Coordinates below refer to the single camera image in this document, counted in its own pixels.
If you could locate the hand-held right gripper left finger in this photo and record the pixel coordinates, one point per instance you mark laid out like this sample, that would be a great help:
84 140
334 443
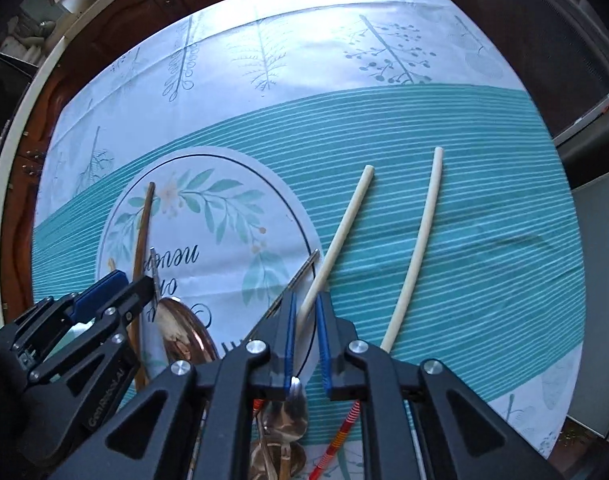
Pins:
290 340

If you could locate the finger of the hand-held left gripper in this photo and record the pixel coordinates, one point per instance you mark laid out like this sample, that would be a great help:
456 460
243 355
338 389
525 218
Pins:
134 300
100 292

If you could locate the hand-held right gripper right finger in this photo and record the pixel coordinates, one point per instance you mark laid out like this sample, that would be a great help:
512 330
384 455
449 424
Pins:
326 345

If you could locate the bamboo chopstick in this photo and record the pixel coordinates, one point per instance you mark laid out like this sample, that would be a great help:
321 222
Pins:
302 275
111 267

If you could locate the cream white chopstick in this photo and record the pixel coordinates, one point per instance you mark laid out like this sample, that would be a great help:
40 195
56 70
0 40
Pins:
344 225
419 240

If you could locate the silver metal utensil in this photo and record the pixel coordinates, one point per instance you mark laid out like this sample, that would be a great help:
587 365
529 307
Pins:
152 345

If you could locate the brown wooden chopstick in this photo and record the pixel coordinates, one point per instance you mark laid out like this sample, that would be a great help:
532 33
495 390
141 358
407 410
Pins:
145 230

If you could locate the red striped chopstick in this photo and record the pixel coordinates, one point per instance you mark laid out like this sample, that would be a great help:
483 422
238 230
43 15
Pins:
257 406
342 427

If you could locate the silver spoon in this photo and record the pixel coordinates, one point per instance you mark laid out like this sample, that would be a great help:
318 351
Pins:
284 420

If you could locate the printed teal white tablecloth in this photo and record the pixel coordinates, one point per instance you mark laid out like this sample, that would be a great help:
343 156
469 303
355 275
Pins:
434 270

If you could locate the round wooden table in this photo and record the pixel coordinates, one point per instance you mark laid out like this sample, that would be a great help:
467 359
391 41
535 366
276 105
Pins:
99 25

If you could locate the cluttered shelf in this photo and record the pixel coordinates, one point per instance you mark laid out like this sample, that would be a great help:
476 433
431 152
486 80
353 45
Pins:
44 20

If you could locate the light grey cabinet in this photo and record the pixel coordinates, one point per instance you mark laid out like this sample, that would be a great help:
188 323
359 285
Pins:
599 285

